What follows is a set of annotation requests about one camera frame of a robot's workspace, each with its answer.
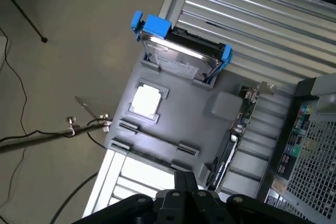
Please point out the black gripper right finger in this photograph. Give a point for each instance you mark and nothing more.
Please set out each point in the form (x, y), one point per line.
(202, 204)

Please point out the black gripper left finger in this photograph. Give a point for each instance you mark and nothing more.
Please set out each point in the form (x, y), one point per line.
(168, 204)

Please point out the green graphics card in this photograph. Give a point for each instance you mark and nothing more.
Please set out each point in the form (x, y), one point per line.
(223, 155)

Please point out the grey parts rack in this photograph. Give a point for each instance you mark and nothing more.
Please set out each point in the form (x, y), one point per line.
(183, 119)

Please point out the silver CPU chip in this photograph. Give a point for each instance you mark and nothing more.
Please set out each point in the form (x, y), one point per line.
(145, 100)

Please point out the clear acrylic plate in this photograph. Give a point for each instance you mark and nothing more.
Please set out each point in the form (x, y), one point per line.
(92, 108)

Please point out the grey metal PC case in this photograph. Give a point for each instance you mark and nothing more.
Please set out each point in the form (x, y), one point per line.
(315, 155)

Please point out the metal stand pole with clamp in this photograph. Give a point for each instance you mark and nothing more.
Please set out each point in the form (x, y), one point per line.
(39, 138)

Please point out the black tripod leg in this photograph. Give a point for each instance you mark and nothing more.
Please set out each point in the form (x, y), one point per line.
(26, 17)

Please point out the hard disk with blue bracket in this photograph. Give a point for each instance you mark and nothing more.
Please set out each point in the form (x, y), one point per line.
(178, 58)

